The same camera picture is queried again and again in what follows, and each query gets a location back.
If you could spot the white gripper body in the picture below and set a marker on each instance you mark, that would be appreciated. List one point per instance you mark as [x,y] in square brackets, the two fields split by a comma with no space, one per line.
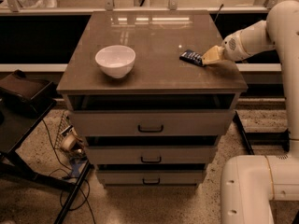
[232,48]

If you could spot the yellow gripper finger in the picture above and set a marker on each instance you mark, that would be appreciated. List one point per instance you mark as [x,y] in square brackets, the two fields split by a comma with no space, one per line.
[213,55]

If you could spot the blue rxbar blueberry wrapper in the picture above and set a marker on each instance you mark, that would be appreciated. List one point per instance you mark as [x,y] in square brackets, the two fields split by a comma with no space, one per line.
[192,57]

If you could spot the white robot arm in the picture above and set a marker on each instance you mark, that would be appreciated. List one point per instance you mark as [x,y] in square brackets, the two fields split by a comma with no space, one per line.
[249,183]

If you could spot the white ceramic bowl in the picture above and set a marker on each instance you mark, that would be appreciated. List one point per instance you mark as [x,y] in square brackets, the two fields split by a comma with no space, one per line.
[116,61]

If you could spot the thin black antenna rod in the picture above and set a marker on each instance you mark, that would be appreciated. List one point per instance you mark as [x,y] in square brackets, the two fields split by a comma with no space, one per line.
[218,13]

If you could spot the top grey drawer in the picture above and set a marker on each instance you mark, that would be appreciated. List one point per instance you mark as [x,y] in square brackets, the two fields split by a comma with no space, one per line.
[88,123]

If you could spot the grey drawer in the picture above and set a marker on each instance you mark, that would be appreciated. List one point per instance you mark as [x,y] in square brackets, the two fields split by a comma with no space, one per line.
[88,123]
[149,155]
[152,178]

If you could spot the grey three-drawer cabinet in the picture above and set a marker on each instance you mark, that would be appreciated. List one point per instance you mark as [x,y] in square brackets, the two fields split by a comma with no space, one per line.
[159,81]

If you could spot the black chair base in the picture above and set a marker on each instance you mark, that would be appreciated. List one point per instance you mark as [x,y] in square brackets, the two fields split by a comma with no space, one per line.
[261,139]

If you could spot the bottom grey drawer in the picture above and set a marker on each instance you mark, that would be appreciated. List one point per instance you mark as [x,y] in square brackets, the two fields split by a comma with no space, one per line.
[152,178]

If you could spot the middle grey drawer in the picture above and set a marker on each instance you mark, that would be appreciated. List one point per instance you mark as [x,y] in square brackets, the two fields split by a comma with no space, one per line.
[149,155]

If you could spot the tape roll on floor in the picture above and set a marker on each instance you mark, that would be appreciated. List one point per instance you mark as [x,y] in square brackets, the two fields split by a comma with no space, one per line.
[68,142]

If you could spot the dark bag on table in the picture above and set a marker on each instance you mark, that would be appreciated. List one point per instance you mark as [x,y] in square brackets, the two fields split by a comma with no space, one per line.
[21,92]

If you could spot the black side table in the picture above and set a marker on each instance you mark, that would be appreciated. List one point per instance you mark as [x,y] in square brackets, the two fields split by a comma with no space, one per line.
[14,129]

